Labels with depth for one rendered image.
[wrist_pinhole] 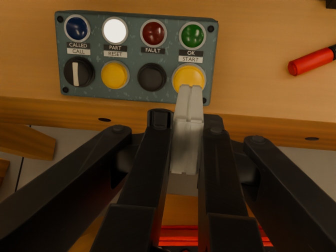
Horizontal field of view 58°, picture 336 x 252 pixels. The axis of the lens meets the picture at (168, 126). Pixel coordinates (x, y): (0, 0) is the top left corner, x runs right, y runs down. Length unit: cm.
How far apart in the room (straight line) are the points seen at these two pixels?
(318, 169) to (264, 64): 100
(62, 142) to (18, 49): 95
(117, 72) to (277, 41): 17
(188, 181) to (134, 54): 94
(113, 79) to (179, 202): 19
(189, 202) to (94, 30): 23
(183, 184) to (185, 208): 80
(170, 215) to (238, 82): 19
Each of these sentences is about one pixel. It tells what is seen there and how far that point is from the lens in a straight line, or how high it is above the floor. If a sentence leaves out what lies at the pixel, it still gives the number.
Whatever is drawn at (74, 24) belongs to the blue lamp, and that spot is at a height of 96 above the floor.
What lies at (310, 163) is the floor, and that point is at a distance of 130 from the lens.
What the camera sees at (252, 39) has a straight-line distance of 35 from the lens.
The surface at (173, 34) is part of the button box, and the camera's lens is 28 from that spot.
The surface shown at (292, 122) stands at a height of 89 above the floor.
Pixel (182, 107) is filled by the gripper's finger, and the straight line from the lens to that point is 16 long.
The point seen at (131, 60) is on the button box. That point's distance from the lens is 29.
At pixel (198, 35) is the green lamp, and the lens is 28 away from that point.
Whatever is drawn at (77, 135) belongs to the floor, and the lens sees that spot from 129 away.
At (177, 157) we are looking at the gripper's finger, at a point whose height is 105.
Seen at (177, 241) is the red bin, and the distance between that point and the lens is 28.
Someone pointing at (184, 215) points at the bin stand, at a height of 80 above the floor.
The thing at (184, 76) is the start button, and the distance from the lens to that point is 28.
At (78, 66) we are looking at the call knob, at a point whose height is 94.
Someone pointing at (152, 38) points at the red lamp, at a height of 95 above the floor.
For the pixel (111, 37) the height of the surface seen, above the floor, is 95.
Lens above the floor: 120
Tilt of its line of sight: 77 degrees down
